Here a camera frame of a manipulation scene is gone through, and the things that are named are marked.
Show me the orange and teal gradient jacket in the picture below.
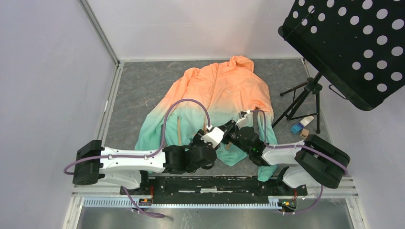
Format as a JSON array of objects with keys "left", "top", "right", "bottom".
[{"left": 135, "top": 56, "right": 278, "bottom": 182}]

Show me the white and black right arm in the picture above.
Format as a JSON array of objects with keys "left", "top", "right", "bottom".
[{"left": 212, "top": 120, "right": 351, "bottom": 195}]

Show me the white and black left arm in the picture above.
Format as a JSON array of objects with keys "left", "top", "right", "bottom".
[{"left": 72, "top": 127, "right": 224, "bottom": 195}]

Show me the blue small box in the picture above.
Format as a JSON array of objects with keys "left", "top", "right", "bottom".
[{"left": 291, "top": 123, "right": 304, "bottom": 135}]

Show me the brown small box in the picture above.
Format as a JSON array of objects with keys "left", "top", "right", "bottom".
[{"left": 300, "top": 128, "right": 309, "bottom": 138}]

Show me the white small box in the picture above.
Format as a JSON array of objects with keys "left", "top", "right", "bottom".
[{"left": 299, "top": 115, "right": 314, "bottom": 127}]

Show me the black perforated music stand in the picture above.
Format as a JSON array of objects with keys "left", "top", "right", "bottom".
[{"left": 272, "top": 0, "right": 405, "bottom": 135}]

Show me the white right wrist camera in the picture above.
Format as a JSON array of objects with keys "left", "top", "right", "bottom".
[{"left": 236, "top": 110, "right": 253, "bottom": 129}]

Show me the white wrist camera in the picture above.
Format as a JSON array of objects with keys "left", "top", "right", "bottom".
[
  {"left": 236, "top": 110, "right": 253, "bottom": 129},
  {"left": 201, "top": 125, "right": 224, "bottom": 148}
]

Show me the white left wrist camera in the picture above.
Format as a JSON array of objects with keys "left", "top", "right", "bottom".
[{"left": 201, "top": 125, "right": 224, "bottom": 148}]

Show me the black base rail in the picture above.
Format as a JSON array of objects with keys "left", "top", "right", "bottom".
[{"left": 128, "top": 176, "right": 308, "bottom": 204}]

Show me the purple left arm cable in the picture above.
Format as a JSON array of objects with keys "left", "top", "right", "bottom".
[{"left": 63, "top": 98, "right": 212, "bottom": 219}]

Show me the silver slotted cable duct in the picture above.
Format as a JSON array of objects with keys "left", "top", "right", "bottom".
[{"left": 83, "top": 197, "right": 282, "bottom": 210}]

